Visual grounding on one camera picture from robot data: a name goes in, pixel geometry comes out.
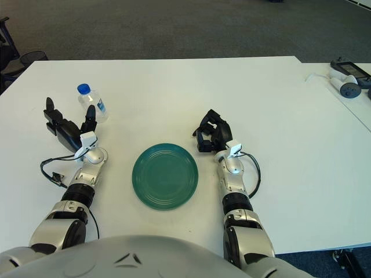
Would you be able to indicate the green ribbed plate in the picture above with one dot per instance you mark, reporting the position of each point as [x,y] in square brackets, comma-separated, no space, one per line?
[165,176]

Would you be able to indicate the clear bottle with blue cap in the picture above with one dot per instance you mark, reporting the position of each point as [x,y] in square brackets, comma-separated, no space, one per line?
[87,97]

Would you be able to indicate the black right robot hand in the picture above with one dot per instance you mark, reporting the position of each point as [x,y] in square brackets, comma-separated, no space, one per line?
[221,133]

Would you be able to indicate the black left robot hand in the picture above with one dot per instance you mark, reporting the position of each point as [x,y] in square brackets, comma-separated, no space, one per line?
[68,133]

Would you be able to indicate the white grey VR controller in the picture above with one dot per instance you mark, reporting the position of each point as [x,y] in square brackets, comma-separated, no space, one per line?
[349,89]

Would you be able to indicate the black caster wheel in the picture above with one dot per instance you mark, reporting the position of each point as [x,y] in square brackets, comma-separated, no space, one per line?
[345,259]

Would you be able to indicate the black office chair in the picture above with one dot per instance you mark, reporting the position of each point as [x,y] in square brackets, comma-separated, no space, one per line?
[8,58]

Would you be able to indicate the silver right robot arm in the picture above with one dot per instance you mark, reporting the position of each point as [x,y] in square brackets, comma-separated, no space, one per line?
[249,237]

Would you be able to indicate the grey robot torso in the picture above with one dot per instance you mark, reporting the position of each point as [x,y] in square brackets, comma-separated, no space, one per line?
[130,260]

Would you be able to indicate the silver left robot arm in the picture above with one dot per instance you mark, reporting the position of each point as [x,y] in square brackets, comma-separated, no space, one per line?
[55,228]

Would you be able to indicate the dark handheld screen device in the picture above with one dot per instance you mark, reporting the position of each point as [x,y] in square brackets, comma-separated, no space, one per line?
[350,69]

